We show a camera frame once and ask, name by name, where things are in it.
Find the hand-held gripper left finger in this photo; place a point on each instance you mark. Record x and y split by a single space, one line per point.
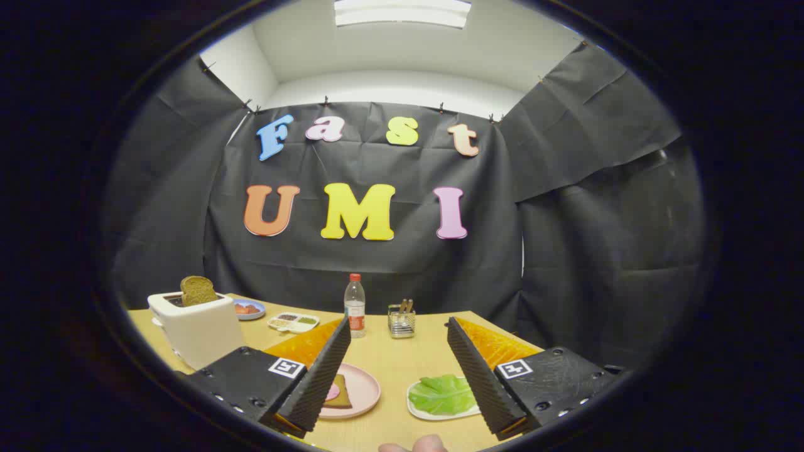
320 376

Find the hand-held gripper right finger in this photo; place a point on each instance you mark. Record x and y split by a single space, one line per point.
480 383

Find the green lettuce leaf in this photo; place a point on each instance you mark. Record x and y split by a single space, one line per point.
440 395

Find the brown toast slice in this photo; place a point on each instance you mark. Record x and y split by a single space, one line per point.
198 290

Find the pink ham slice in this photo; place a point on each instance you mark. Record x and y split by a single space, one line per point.
331 392

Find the bread slice under ham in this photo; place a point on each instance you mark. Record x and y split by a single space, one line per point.
344 397

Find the pink round plate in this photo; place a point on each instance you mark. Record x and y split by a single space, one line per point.
364 389

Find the white square plate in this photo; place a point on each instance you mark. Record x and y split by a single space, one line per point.
433 415

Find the white divided condiment tray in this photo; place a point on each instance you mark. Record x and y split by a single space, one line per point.
293 326

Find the clear plastic water bottle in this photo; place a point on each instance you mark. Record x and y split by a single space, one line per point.
355 314

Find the small blue dish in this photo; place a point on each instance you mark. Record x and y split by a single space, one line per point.
260 306

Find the red food pieces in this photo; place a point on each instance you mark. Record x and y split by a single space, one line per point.
246 308

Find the white toaster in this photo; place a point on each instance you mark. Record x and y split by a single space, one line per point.
201 333

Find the ceiling light panel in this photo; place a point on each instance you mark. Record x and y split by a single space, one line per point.
402 12

